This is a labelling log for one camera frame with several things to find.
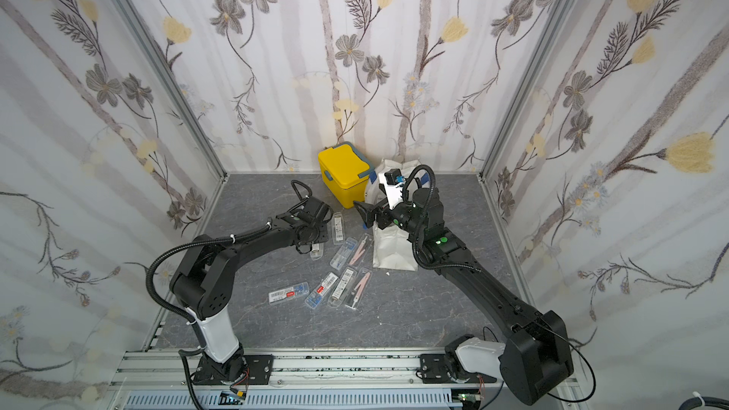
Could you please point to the small clear case white part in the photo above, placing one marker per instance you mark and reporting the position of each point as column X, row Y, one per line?
column 317, row 251

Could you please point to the clear case white barcode label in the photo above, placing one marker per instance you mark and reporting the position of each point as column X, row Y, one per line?
column 343, row 287

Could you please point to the clear case blue insert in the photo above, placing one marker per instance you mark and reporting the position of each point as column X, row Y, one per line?
column 344, row 253

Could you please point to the clear case upper barcode label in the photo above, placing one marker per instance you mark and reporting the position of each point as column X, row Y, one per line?
column 337, row 229

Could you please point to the clear case red blue label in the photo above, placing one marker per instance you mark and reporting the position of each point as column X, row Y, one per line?
column 318, row 295

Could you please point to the clear case pink compass upper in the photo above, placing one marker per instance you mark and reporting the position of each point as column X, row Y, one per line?
column 361, row 249

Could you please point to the clear case pink compass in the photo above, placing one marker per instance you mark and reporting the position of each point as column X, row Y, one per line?
column 358, row 290
column 361, row 249

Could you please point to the white canvas bag blue handles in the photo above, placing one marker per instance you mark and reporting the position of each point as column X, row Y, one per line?
column 392, row 250

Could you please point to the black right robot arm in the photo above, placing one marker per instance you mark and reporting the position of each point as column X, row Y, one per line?
column 536, row 355

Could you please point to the clear case red mark label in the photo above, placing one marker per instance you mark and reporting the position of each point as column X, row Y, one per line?
column 293, row 292

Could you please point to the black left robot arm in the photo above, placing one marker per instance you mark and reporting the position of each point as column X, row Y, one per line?
column 203, row 285

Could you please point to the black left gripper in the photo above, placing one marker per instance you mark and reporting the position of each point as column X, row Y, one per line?
column 325, row 232

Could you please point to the yellow lidded storage box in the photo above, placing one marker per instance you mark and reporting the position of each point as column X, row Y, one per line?
column 346, row 171

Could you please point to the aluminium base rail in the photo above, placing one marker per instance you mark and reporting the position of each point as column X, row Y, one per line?
column 310, row 379

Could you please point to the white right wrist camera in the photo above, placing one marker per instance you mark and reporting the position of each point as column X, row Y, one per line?
column 392, row 182

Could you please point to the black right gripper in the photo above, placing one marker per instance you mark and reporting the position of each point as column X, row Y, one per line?
column 380, row 218

